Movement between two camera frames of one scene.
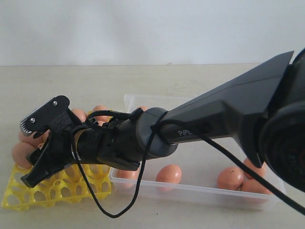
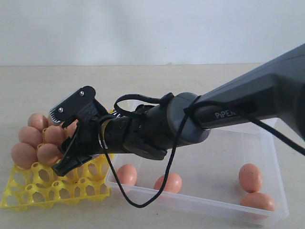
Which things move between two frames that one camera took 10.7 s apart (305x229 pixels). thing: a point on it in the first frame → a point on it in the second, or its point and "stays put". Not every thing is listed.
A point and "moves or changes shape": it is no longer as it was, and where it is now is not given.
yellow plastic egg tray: (70, 185) stays put
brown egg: (252, 191) → (259, 200)
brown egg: (39, 141) moves or changes shape
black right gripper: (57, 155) → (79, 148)
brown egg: (169, 173) → (173, 183)
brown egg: (19, 152) stays put
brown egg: (230, 177) → (250, 178)
